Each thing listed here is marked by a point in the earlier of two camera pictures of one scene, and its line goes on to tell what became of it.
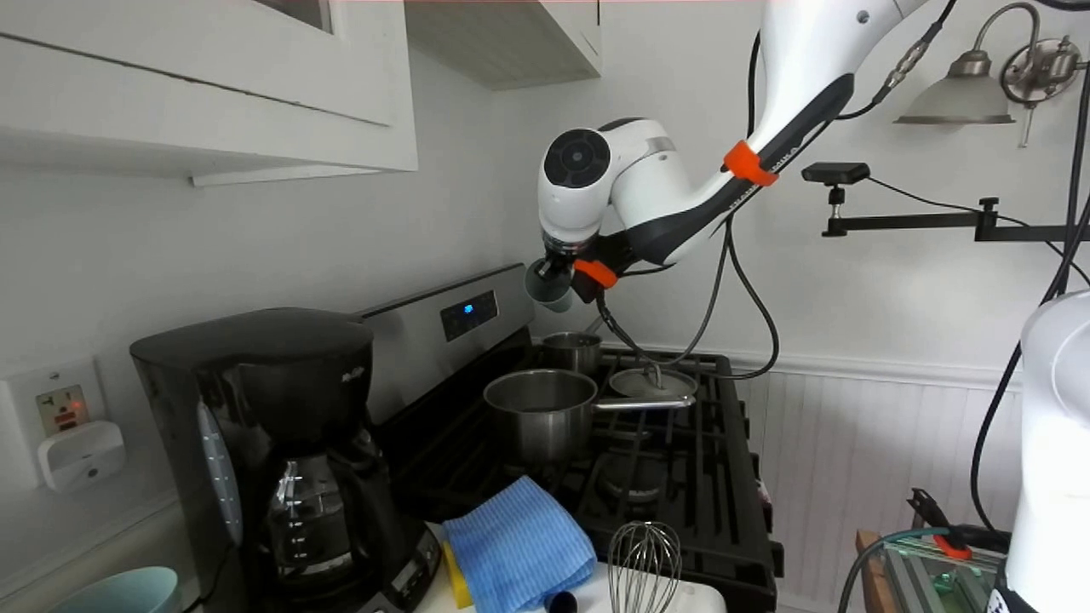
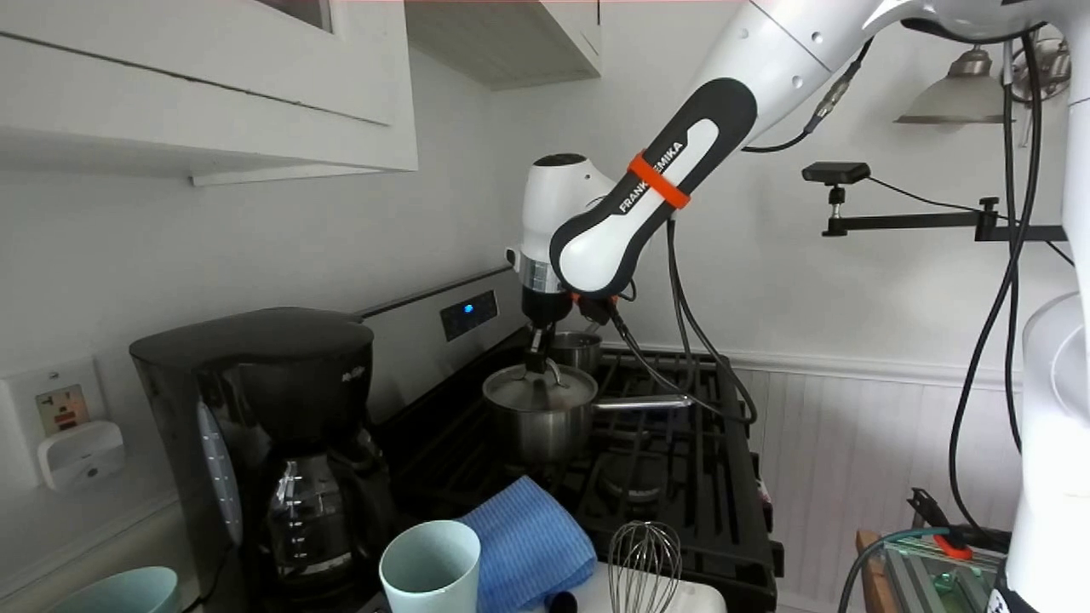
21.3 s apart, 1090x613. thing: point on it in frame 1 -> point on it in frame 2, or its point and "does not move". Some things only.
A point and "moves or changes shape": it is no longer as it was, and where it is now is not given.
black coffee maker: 289,490 does not move
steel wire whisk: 642,566 does not move
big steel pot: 546,412 does not move
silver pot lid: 653,382 -> 558,390
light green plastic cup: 551,284 moves or changes shape
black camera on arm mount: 927,222 does not move
